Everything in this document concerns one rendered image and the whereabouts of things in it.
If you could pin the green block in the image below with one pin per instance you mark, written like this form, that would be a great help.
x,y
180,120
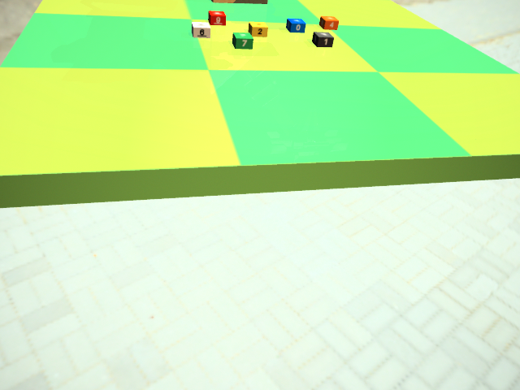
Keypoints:
x,y
242,40

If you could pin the blue block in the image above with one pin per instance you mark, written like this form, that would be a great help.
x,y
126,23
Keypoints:
x,y
296,25

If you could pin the red digit block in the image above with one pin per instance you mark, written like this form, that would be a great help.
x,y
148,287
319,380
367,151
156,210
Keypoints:
x,y
217,18

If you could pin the grey block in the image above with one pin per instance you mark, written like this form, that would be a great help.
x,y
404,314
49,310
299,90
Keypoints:
x,y
322,39

